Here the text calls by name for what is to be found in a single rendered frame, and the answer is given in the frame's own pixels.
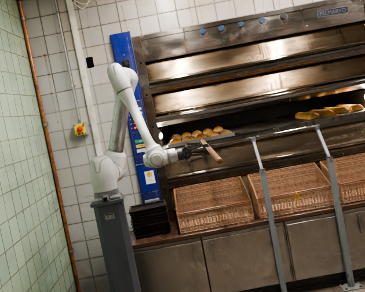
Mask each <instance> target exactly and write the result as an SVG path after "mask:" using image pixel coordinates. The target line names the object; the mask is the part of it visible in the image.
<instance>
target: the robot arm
mask: <svg viewBox="0 0 365 292"><path fill-rule="evenodd" d="M107 74H108V78H109V80H110V82H111V85H112V87H113V88H114V92H115V94H116V96H115V104H114V112H113V117H112V125H111V133H110V138H109V146H108V150H106V151H105V152H104V155H101V156H97V157H95V158H93V159H92V160H91V162H90V166H89V173H90V180H91V184H92V188H93V192H94V201H92V204H95V203H100V202H106V201H109V200H115V199H120V198H121V195H122V193H121V192H119V190H118V185H117V182H118V181H120V180H121V179H123V178H124V176H125V174H126V172H127V165H126V154H125V153H124V151H123V148H124V143H125V135H126V128H127V120H128V115H129V112H130V114H131V116H132V118H133V120H134V122H135V124H136V126H137V128H138V130H139V132H140V134H141V137H142V139H143V142H144V144H145V154H144V155H143V162H144V165H145V167H154V168H160V167H163V166H165V165H166V164H169V163H174V162H177V160H184V159H185V160H188V161H189V163H191V162H193V161H196V160H200V159H203V158H204V156H205V155H209V154H210V153H209V152H208V151H207V152H204V153H203V154H192V153H191V151H192V150H194V149H197V148H200V147H203V148H205V147H211V146H214V144H212V145H208V144H202V143H201V142H198V143H185V146H184V147H183V148H178V149H175V148H172V149H162V147H161V146H160V145H159V144H157V143H155V142H154V140H153V139H152V137H151V135H150V133H149V131H148V128H147V126H146V124H145V121H144V119H143V116H142V114H141V112H140V110H139V108H138V105H137V103H136V99H135V97H134V91H135V89H136V86H137V83H138V76H137V74H136V73H135V72H134V71H133V70H132V69H130V68H125V67H122V66H121V65H120V64H118V63H113V64H111V65H110V66H108V68H107ZM197 144H200V145H199V146H197V147H193V148H188V147H187V146H189V145H197ZM191 156H201V157H199V158H195V159H192V160H191V159H189V158H190V157H191Z"/></svg>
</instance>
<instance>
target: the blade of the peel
mask: <svg viewBox="0 0 365 292"><path fill-rule="evenodd" d="M230 136H235V132H232V133H227V134H221V135H217V136H211V137H205V138H204V140H205V141H209V140H214V139H218V138H224V137H230ZM198 142H200V141H199V139H196V140H190V141H184V142H180V143H174V144H169V145H168V148H171V147H178V146H181V145H185V143H198Z"/></svg>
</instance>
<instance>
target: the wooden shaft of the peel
mask: <svg viewBox="0 0 365 292"><path fill-rule="evenodd" d="M200 142H201V143H202V144H207V142H205V140H204V139H202V138H201V139H200ZM205 148H206V149H207V150H208V152H209V153H210V155H211V156H212V157H213V158H214V159H215V161H216V162H217V163H218V164H222V162H223V160H222V158H221V157H220V156H219V155H218V154H217V153H216V152H215V151H214V150H213V149H212V147H205Z"/></svg>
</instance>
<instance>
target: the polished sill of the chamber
mask: <svg viewBox="0 0 365 292"><path fill-rule="evenodd" d="M362 116H365V111H360V112H354V113H350V114H344V115H338V116H332V117H329V118H323V119H317V120H313V121H307V122H301V123H295V124H292V125H286V126H280V127H274V128H270V129H264V130H259V131H254V132H249V133H243V134H237V135H235V136H230V137H224V138H218V139H214V140H209V141H206V142H207V143H208V144H215V143H220V142H224V141H230V140H236V139H240V138H246V137H252V136H257V135H261V134H267V133H273V132H279V131H283V130H289V129H295V128H298V127H304V126H310V125H316V124H320V125H321V124H325V123H331V122H336V121H342V120H346V119H352V118H358V117H362ZM199 145H200V144H197V145H189V146H187V147H188V148H193V147H197V146H199ZM184 146H185V145H181V146H178V147H171V148H163V149H172V148H175V149H178V148H183V147H184Z"/></svg>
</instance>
